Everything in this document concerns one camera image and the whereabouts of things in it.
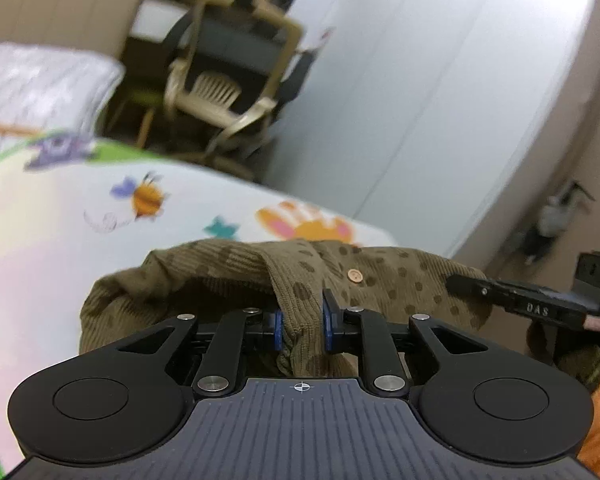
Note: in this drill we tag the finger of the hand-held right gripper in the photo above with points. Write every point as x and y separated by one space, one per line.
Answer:
530 302

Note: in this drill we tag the beige mesh office chair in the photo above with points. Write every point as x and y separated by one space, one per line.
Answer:
215 95

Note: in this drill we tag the cartoon printed bed mat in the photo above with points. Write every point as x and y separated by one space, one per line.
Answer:
55 260

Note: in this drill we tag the grey hanging object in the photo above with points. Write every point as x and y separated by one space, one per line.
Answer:
550 220

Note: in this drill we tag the white quilted pillow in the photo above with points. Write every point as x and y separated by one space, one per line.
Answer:
40 85

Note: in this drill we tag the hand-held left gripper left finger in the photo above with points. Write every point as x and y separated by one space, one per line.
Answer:
278 331

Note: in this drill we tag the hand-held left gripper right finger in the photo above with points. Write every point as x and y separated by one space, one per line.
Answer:
328 327

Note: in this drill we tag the beige bed headboard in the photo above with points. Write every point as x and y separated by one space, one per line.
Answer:
55 5

